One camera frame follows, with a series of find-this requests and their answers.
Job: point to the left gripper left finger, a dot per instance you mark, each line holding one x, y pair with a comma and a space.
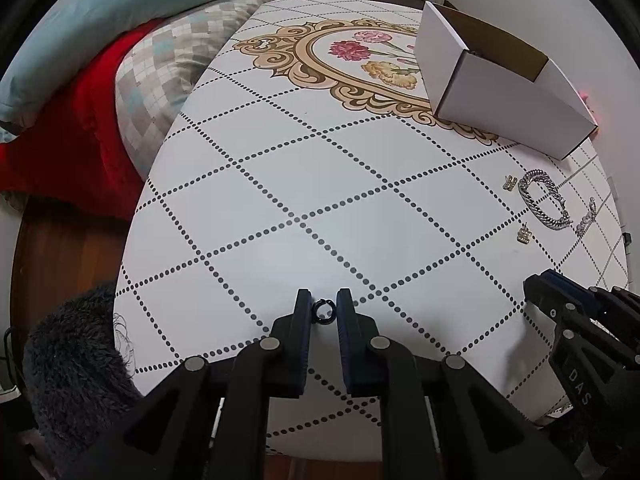
288, 368

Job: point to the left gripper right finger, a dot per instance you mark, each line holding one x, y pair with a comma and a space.
355, 332

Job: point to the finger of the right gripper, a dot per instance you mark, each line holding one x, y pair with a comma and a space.
550, 294

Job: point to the gold crown pendant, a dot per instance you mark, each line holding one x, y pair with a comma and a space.
524, 235

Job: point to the gold letter pendant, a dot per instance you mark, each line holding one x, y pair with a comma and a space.
510, 183

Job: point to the patterned white tablecloth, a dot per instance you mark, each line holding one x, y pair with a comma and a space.
307, 157

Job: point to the white cardboard box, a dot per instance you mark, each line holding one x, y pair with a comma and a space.
479, 75

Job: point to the red blanket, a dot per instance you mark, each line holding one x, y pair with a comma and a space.
74, 151

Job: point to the checkered bed sheet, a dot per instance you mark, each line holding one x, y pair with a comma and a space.
157, 75

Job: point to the light blue duvet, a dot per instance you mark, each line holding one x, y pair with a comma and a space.
69, 35

